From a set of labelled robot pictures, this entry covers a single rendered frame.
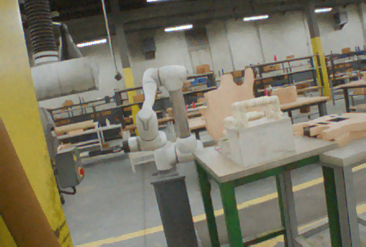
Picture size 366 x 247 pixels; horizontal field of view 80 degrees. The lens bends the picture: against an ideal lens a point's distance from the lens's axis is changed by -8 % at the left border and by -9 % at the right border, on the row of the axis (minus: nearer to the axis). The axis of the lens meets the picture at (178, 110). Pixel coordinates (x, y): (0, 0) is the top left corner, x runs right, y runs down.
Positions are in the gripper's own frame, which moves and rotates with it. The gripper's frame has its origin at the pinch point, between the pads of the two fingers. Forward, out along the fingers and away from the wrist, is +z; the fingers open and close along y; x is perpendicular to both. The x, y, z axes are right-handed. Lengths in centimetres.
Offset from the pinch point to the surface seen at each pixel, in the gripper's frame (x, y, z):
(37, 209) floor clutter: 15, -121, -23
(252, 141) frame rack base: -4, -42, -75
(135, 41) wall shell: 352, 1075, -64
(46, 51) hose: 51, -35, 4
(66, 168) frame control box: -4.3, -3.2, 16.6
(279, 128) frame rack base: -1, -42, -89
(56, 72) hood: 41, -38, 0
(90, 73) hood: 38, -38, -13
